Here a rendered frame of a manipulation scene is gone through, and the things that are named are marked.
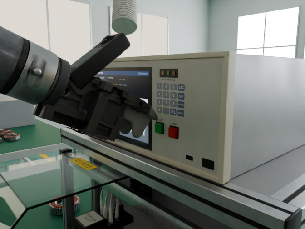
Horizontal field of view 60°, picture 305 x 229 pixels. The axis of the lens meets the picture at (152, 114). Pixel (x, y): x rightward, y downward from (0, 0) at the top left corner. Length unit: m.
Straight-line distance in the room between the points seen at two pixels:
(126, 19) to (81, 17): 4.05
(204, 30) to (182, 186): 7.88
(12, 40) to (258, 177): 0.41
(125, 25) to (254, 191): 1.47
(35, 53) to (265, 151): 0.43
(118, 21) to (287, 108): 1.31
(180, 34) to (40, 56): 7.16
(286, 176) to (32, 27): 5.09
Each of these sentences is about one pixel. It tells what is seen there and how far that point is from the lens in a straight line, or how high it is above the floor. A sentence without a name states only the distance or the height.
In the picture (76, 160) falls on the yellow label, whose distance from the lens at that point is 0.71.
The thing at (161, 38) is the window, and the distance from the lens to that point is 6.94.
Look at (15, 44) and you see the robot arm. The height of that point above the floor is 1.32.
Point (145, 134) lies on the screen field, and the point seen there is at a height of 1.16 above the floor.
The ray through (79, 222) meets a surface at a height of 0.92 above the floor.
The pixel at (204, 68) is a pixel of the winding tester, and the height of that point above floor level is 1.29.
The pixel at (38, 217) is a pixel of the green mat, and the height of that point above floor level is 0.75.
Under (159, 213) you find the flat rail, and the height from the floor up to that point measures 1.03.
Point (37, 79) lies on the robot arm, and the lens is 0.35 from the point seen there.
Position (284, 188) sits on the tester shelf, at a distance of 0.46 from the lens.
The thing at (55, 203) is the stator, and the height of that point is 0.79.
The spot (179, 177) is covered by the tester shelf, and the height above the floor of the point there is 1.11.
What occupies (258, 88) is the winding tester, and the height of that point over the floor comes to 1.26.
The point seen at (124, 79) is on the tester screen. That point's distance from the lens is 0.59.
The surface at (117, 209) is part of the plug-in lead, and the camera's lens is 0.75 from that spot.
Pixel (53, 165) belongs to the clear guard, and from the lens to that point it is 0.70.
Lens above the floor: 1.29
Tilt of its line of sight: 9 degrees down
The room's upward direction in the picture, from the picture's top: straight up
